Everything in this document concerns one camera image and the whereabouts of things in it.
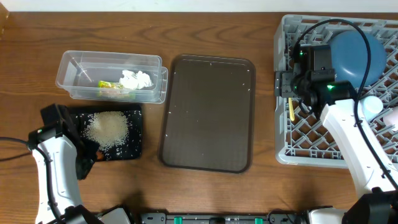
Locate dark brown serving tray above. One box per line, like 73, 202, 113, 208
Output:
158, 55, 256, 174

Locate grey dishwasher rack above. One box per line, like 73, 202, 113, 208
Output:
274, 14, 397, 169

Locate orange carrot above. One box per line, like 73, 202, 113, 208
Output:
96, 151, 104, 161

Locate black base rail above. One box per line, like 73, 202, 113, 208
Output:
96, 205, 349, 224

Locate pink cup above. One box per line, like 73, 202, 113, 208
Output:
383, 107, 398, 131

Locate pile of white rice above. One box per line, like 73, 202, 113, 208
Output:
83, 111, 129, 151

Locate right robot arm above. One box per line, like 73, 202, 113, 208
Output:
274, 52, 397, 223

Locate green yellow snack wrapper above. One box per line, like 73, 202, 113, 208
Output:
97, 80, 136, 99

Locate crumpled white tissue in bin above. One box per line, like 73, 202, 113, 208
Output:
119, 70, 153, 90

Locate clear plastic waste bin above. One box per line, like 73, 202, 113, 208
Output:
55, 50, 168, 104

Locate light blue cup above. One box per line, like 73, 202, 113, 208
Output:
359, 96, 383, 122

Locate pale yellow spoon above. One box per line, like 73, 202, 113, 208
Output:
288, 98, 295, 121

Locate dark blue plate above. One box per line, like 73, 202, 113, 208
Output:
329, 30, 387, 88

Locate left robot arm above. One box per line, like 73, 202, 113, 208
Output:
27, 104, 101, 223

